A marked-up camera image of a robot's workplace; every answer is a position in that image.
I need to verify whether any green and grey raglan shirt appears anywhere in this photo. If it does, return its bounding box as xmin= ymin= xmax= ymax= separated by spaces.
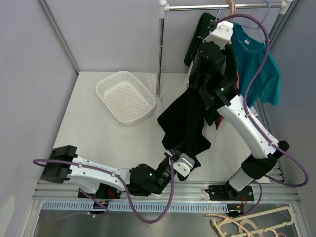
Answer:
xmin=184 ymin=12 xmax=239 ymax=130

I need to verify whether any black t shirt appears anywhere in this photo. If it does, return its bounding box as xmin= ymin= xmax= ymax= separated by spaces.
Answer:
xmin=157 ymin=79 xmax=211 ymax=171

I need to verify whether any pink t shirt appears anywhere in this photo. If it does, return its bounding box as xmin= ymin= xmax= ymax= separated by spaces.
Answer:
xmin=215 ymin=72 xmax=240 ymax=130

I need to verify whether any beige wooden hanger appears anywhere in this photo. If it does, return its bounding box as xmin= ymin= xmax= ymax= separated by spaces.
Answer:
xmin=225 ymin=0 xmax=236 ymax=17

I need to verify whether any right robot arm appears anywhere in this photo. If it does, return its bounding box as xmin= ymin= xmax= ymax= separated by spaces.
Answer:
xmin=188 ymin=21 xmax=289 ymax=200

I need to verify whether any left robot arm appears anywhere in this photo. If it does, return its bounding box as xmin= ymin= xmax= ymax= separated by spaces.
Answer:
xmin=40 ymin=145 xmax=179 ymax=199

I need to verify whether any white plastic basket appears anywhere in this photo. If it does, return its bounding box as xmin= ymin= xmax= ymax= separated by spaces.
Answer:
xmin=96 ymin=71 xmax=156 ymax=126

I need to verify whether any metal clothes rack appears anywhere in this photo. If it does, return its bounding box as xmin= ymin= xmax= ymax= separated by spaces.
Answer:
xmin=151 ymin=0 xmax=294 ymax=115

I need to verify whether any beige spare hangers pile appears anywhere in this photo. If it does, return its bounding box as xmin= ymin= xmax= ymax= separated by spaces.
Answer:
xmin=206 ymin=206 xmax=295 ymax=237

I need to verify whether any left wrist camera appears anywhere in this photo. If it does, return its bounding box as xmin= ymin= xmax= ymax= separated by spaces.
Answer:
xmin=173 ymin=153 xmax=195 ymax=177

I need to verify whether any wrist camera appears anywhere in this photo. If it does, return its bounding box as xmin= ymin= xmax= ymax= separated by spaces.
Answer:
xmin=173 ymin=153 xmax=195 ymax=177
xmin=202 ymin=21 xmax=234 ymax=49

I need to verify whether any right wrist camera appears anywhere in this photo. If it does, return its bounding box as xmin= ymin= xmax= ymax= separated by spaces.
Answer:
xmin=202 ymin=21 xmax=234 ymax=49

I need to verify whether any aluminium rail base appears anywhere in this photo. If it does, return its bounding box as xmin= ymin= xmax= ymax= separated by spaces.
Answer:
xmin=32 ymin=175 xmax=302 ymax=205

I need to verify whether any white cable duct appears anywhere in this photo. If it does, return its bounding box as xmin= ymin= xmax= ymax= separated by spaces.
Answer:
xmin=41 ymin=200 xmax=238 ymax=213

